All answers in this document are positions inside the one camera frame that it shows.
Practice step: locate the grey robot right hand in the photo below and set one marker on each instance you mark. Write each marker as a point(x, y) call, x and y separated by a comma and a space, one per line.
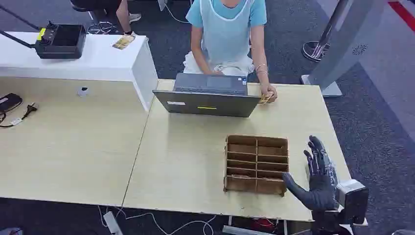
point(321, 189)

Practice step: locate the person's left hand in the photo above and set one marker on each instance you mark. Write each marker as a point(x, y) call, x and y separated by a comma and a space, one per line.
point(269, 90)

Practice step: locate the yellow printed card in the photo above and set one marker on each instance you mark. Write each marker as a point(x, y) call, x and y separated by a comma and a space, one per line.
point(266, 98)

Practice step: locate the metal stanchion with round base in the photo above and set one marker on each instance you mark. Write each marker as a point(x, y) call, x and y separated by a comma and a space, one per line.
point(316, 50)

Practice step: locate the grey laptop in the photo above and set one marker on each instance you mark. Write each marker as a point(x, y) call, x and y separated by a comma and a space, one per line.
point(207, 103)

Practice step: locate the red object under desk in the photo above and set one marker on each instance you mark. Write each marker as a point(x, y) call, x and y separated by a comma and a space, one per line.
point(263, 224)

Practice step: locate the wooden card box with slots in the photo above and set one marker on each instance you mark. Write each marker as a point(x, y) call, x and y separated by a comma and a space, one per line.
point(256, 165)

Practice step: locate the grey pillar stand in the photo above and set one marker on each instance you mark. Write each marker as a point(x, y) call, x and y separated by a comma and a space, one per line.
point(350, 42)

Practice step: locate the yellow card with print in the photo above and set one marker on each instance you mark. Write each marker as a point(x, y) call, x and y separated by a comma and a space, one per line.
point(123, 42)

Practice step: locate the person standing behind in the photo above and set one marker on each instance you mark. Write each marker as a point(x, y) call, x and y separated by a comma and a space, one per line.
point(122, 14)

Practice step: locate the white cabinet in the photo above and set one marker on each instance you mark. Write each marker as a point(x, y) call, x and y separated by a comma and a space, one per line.
point(97, 61)

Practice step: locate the white power strip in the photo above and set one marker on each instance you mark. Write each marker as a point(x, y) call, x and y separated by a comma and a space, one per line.
point(112, 223)

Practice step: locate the black remote controller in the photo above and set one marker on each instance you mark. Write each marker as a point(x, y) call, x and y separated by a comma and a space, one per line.
point(61, 43)

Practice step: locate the black rod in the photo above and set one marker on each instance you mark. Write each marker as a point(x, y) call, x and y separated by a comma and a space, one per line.
point(19, 18)
point(16, 39)

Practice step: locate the black pouch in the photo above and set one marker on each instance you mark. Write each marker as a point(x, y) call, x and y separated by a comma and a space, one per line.
point(9, 102)

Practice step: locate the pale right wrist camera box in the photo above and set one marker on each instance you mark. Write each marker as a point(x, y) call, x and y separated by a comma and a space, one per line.
point(353, 198)

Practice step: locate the metal desk frame bar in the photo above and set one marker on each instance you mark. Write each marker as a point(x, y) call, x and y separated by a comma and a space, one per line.
point(243, 231)

